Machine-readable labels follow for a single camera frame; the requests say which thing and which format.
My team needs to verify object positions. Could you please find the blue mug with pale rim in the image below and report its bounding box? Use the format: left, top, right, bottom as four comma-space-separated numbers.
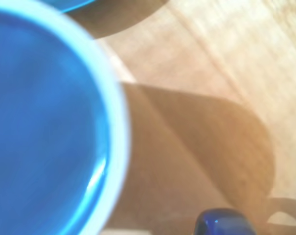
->
0, 0, 131, 235

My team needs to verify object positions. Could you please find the dark blue plate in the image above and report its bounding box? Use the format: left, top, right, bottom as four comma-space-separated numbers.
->
39, 0, 99, 14

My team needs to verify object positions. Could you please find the dark blue mug with print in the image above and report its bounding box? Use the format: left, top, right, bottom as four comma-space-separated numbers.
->
194, 207, 257, 235

